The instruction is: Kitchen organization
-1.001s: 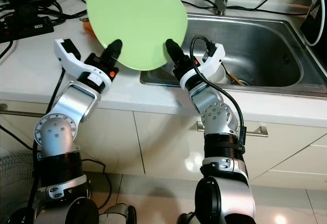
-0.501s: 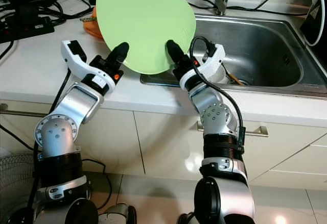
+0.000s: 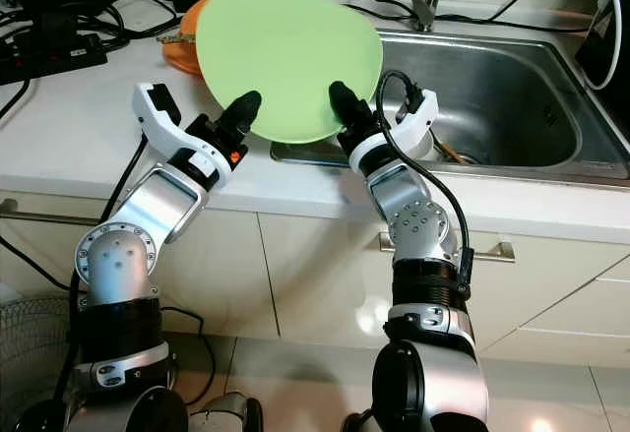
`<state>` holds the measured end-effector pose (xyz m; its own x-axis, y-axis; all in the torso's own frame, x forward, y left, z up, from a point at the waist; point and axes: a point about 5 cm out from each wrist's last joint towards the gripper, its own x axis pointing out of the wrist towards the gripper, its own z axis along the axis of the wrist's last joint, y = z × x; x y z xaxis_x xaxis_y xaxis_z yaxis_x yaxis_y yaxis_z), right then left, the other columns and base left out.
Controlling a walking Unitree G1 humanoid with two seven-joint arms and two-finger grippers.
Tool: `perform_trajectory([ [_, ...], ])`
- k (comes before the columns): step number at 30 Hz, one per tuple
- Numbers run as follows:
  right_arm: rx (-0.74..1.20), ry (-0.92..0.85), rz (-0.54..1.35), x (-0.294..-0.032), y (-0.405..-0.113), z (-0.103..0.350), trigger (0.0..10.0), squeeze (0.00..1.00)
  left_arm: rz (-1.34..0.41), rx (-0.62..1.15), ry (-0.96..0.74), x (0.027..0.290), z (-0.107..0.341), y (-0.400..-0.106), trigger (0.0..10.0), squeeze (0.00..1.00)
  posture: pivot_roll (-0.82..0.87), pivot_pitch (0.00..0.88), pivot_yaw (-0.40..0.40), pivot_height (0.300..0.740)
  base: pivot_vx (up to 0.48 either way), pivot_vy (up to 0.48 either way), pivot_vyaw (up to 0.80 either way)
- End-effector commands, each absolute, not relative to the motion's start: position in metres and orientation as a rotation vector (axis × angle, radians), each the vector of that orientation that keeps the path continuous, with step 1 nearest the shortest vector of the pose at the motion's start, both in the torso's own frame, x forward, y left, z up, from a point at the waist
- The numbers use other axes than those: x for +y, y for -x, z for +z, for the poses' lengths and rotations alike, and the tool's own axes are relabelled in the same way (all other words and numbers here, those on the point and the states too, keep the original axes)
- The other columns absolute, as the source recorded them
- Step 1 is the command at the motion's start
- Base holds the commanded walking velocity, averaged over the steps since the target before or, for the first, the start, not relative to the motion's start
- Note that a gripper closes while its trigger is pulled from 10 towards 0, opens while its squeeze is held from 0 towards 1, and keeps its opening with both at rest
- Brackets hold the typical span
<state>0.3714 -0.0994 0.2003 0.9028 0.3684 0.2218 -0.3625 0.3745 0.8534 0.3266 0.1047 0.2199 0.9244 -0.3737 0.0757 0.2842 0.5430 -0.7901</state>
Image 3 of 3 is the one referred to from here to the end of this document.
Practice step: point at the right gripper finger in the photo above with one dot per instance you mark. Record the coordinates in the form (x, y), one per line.
(348, 103)

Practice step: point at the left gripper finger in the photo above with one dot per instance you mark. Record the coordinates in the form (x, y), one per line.
(243, 112)

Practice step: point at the light green plate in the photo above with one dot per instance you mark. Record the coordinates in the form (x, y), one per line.
(285, 58)

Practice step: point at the yellow and blue utensil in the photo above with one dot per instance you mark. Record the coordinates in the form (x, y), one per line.
(451, 152)

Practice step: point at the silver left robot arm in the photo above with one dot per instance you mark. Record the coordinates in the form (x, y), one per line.
(123, 255)

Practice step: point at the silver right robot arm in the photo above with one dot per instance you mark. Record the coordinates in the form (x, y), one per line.
(423, 255)

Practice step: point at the stainless steel kitchen sink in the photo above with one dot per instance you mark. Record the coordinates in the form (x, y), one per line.
(512, 97)

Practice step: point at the cream kitchen cabinet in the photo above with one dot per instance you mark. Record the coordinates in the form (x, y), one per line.
(315, 284)

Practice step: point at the orange plastic plate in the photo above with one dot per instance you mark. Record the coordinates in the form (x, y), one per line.
(182, 61)

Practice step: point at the brown patterned utensil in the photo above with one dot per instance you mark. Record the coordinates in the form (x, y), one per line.
(177, 37)

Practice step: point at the black power strip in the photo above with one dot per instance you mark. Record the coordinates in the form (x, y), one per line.
(59, 58)

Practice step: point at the grey left robot foot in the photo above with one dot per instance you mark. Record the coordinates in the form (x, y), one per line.
(228, 414)

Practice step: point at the grey robot foot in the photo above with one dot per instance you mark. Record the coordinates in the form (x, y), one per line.
(228, 414)
(356, 422)

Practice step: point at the grey floor fan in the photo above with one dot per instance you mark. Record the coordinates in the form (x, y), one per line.
(30, 363)

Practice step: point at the grey right robot foot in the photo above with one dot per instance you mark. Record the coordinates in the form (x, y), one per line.
(356, 422)

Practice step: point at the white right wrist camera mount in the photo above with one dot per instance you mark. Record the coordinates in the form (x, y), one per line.
(379, 158)

